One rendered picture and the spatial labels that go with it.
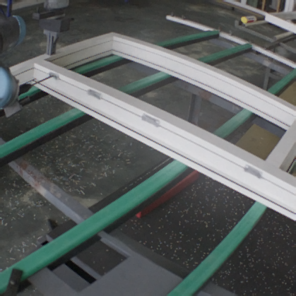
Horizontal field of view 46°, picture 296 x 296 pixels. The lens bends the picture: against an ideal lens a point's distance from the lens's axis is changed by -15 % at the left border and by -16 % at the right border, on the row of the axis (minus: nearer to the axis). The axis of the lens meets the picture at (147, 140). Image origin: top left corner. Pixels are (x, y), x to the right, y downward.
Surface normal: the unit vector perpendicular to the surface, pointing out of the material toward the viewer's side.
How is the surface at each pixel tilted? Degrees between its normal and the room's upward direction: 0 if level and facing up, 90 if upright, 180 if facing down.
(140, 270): 0
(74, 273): 0
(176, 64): 90
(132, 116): 90
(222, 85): 90
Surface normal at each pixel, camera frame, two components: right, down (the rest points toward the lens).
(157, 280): 0.12, -0.83
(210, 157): -0.59, 0.37
